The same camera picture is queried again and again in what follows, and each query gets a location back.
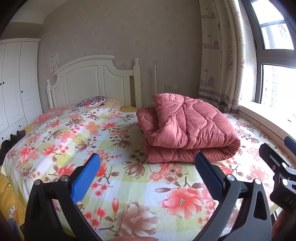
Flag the pink quilted comforter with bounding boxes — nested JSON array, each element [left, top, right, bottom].
[[137, 93, 241, 163]]

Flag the yellow cartoon blanket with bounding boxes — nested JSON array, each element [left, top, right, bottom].
[[1, 173, 26, 240]]

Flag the floral bed sheet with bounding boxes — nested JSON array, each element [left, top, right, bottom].
[[1, 106, 295, 240]]

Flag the black object at bedside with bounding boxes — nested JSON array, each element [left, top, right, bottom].
[[0, 130, 26, 165]]

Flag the beige patterned curtain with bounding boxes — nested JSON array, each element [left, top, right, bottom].
[[199, 1, 257, 113]]

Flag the white wardrobe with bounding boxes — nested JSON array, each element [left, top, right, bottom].
[[0, 38, 42, 141]]

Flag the colourful patterned round cushion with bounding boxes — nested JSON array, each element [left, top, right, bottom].
[[76, 96, 107, 108]]

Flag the cream floral pillow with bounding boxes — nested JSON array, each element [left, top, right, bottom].
[[102, 99, 123, 110]]

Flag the yellow pillow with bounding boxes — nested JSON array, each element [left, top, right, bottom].
[[120, 106, 137, 113]]

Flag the white wooden headboard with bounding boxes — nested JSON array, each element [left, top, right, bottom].
[[46, 55, 142, 108]]

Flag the dark framed window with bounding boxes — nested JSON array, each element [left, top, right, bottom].
[[242, 1, 295, 122]]

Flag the white slim standing lamp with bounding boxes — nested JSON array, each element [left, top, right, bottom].
[[154, 65, 158, 94]]

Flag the wall power outlet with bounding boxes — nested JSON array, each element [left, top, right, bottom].
[[164, 84, 180, 93]]

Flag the paper notices on wall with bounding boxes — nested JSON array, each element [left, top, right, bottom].
[[49, 53, 59, 75]]

